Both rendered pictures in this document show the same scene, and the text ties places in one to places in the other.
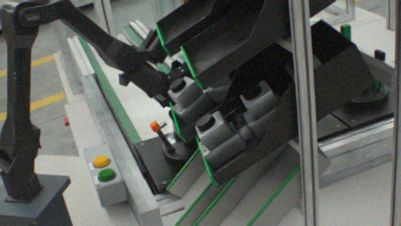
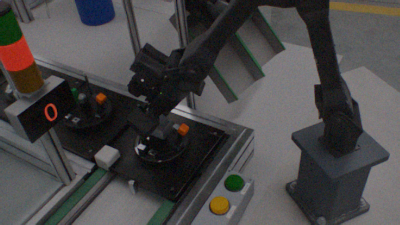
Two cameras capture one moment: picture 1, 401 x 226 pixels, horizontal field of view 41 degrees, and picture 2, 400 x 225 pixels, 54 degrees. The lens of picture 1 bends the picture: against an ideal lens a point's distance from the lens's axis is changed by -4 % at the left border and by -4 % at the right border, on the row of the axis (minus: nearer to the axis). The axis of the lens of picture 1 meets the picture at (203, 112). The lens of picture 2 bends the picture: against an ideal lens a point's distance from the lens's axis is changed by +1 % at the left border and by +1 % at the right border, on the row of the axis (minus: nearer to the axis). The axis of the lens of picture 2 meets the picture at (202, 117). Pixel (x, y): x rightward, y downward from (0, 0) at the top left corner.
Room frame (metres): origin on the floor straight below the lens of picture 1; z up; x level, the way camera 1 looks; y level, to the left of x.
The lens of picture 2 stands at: (1.51, 0.65, 1.69)
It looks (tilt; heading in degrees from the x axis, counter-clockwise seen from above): 42 degrees down; 231
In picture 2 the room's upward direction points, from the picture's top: 6 degrees counter-clockwise
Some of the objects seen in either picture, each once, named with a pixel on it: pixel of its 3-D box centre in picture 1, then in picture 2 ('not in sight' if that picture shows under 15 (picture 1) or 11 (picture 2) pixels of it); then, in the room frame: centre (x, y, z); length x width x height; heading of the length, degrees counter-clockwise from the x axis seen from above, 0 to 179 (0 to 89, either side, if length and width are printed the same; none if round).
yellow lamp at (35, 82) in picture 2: not in sight; (25, 74); (1.37, -0.02, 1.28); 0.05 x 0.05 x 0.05
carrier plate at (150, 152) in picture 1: (192, 153); (162, 148); (1.16, 0.04, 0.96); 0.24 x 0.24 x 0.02; 16
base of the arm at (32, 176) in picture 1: (21, 181); (340, 133); (0.93, 0.39, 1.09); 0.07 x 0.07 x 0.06; 70
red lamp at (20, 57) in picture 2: not in sight; (14, 51); (1.37, -0.02, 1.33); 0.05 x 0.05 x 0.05
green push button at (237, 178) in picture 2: (107, 176); (234, 183); (1.11, 0.25, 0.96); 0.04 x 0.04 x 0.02
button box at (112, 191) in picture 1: (104, 172); (220, 213); (1.18, 0.27, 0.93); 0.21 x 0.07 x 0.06; 16
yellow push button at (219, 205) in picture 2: (102, 162); (219, 206); (1.18, 0.27, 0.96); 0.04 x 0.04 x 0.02
